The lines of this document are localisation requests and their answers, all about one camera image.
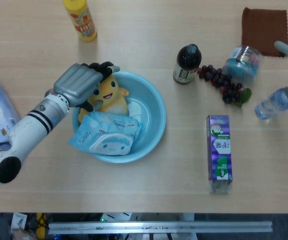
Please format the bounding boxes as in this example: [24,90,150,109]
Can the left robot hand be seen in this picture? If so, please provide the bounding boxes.
[53,61,121,112]

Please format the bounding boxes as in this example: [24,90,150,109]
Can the yellow plush toy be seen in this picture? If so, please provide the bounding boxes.
[80,72,130,118]

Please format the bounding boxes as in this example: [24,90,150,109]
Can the dark glass bottle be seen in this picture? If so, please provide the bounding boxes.
[173,43,202,86]

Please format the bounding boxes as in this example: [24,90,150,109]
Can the purple milk carton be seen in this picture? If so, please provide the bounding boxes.
[206,114,233,195]

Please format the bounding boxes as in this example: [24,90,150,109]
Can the clear water bottle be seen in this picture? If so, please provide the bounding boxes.
[254,87,288,121]

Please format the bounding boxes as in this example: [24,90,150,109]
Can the yellow detergent bottle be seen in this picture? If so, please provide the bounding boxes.
[63,0,98,42]

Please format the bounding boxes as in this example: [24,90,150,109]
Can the brown cloth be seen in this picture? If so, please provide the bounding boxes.
[241,7,288,58]

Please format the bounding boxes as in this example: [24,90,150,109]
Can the clear jar with blue clips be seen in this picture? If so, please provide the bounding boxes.
[222,45,264,85]

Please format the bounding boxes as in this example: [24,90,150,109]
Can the blue wet wipes pack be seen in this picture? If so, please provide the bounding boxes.
[68,111,144,156]

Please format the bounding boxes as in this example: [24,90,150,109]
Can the white paper sticker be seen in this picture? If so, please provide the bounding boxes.
[127,102,144,124]

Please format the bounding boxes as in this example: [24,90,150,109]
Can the artificial grape bunch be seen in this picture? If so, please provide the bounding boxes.
[197,64,252,112]

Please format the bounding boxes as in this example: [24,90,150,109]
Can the light blue plastic basin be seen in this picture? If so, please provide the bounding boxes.
[72,71,167,164]

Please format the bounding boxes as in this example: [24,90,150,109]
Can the white device under table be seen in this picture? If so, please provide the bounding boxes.
[100,212,134,223]

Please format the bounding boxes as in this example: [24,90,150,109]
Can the aluminium rail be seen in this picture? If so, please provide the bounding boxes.
[48,221,273,235]

